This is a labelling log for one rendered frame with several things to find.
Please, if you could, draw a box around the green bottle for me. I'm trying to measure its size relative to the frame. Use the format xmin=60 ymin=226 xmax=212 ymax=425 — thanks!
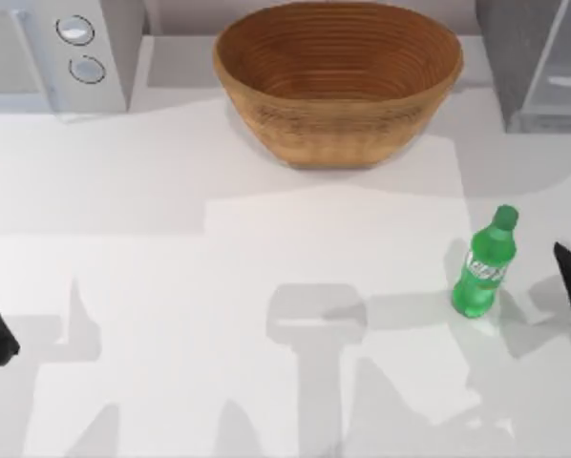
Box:
xmin=451 ymin=204 xmax=520 ymax=320

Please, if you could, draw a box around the pale microwave oven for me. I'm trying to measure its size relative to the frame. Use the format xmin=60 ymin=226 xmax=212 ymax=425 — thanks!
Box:
xmin=0 ymin=0 xmax=146 ymax=115

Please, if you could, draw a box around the round microwave knob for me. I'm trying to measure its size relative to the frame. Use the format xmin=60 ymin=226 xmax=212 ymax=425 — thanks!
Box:
xmin=68 ymin=52 xmax=108 ymax=85
xmin=54 ymin=14 xmax=96 ymax=48

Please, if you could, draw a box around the grey cabinet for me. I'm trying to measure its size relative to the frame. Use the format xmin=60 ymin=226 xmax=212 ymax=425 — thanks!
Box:
xmin=476 ymin=0 xmax=571 ymax=135

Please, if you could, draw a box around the brown woven basket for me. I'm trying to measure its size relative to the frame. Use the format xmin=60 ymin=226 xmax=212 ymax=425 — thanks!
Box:
xmin=212 ymin=1 xmax=465 ymax=171

